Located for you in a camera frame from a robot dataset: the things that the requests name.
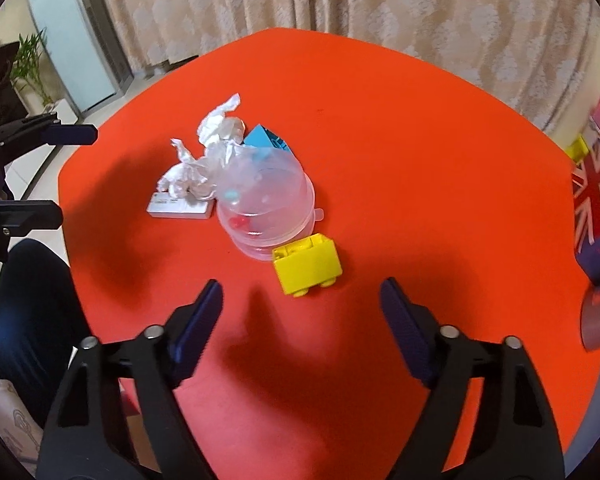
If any grey card device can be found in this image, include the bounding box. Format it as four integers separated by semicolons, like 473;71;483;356
146;190;216;219

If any white tissue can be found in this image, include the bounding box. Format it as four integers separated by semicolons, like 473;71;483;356
156;92;246;201

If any flag print tissue box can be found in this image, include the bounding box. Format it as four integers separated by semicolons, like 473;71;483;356
571;137;600;281

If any green potted plant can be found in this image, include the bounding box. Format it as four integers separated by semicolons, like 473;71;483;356
10;30;53;107

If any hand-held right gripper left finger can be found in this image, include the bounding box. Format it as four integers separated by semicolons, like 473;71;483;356
35;279;224;480

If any white air conditioner cabinet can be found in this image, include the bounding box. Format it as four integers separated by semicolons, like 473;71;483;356
24;0;133;113

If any person's dark trouser leg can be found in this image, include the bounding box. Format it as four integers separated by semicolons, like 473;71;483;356
0;239;93;427

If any blue toy block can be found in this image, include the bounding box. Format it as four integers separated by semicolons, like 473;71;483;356
242;124;296;158

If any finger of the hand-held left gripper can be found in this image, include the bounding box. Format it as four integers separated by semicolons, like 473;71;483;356
0;199;64;235
0;116;99;148

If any clear round plastic container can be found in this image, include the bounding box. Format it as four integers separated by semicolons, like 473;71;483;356
216;147;326;262

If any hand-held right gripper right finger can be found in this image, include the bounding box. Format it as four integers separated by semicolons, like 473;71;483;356
380;276;566;480

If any beige patterned cloth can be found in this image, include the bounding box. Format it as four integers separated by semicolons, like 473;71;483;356
0;380;43;463

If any yellow toy block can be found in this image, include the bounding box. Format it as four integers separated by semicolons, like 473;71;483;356
272;233;344;297

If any yellow plastic stool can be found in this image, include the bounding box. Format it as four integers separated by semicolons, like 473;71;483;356
565;135;590;163

